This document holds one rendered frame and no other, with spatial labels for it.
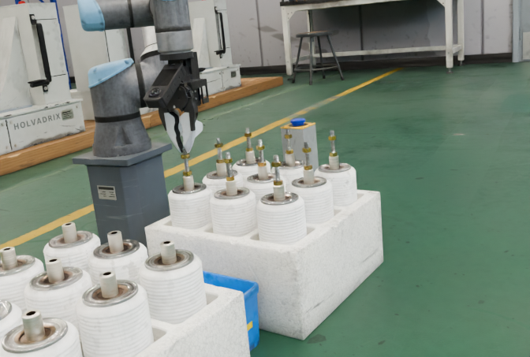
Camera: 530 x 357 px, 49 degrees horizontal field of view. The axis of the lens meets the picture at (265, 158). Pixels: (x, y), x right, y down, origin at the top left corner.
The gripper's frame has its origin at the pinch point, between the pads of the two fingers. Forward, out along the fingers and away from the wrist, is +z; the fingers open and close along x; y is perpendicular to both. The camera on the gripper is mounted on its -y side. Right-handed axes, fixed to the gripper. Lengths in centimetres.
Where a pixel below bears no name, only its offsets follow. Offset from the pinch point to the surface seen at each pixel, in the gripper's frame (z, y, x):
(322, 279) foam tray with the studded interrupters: 25.7, -1.8, -31.3
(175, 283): 11.3, -36.7, -23.4
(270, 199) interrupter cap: 9.4, -3.0, -21.9
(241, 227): 15.5, -3.8, -15.2
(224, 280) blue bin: 23.4, -12.0, -15.1
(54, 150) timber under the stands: 31, 108, 164
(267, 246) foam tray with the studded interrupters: 16.7, -8.9, -23.7
